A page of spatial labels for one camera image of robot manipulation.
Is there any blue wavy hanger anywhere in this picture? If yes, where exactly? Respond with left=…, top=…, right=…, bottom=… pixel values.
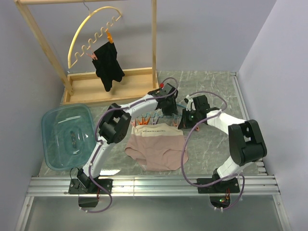
left=141, top=112, right=182, bottom=119

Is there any pink and cream underwear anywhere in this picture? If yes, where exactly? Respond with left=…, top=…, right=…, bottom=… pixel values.
left=125, top=123, right=185, bottom=172

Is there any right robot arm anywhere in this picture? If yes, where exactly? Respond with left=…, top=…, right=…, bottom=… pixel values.
left=179, top=94, right=267, bottom=193

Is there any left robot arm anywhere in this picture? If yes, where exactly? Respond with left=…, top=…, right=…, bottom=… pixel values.
left=77, top=83, right=178, bottom=193

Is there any black underwear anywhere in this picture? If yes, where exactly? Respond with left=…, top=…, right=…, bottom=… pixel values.
left=92, top=42, right=125, bottom=92

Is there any pink clip on yellow hanger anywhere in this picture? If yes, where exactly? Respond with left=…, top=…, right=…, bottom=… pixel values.
left=87, top=53, right=98, bottom=60

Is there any orange clip on yellow hanger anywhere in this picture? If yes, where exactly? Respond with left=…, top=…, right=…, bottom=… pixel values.
left=106, top=30, right=114, bottom=44

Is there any yellow wavy hanger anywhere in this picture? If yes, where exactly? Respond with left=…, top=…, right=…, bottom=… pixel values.
left=67, top=6, right=123, bottom=69

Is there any wooden hanging rack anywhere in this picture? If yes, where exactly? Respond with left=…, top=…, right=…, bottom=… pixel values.
left=14, top=0, right=159, bottom=105

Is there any clear blue plastic basin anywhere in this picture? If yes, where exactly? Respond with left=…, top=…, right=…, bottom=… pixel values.
left=41, top=103, right=96, bottom=171

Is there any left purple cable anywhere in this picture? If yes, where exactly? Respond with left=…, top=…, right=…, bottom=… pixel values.
left=80, top=77, right=179, bottom=214

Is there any purple cable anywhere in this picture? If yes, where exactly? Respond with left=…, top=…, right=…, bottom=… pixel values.
left=80, top=77, right=179, bottom=214
left=180, top=91, right=245, bottom=212

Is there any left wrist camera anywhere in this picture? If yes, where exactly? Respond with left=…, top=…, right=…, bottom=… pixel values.
left=159, top=83, right=169, bottom=92

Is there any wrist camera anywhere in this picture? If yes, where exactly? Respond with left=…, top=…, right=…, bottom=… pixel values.
left=159, top=83, right=169, bottom=92
left=184, top=95, right=195, bottom=111

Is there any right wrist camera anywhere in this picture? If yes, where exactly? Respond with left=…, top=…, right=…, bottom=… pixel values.
left=184, top=95, right=195, bottom=111

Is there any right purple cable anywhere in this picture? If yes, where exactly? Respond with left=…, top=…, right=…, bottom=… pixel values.
left=180, top=91, right=245, bottom=212

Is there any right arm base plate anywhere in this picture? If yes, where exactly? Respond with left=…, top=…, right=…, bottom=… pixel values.
left=198, top=178, right=240, bottom=194

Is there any aluminium rail frame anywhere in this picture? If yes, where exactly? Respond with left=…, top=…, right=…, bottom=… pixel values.
left=14, top=71, right=293, bottom=231

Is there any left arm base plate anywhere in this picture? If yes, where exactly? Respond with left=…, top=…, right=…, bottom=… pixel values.
left=68, top=179, right=113, bottom=194

